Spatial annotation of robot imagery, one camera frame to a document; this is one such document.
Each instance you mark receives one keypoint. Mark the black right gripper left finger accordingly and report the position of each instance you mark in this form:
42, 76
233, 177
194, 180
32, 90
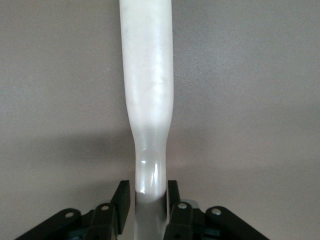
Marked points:
100, 222

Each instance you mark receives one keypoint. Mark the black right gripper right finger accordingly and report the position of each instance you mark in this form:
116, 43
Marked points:
180, 222

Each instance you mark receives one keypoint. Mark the light hand brush black bristles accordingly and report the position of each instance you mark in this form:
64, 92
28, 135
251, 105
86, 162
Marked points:
147, 75

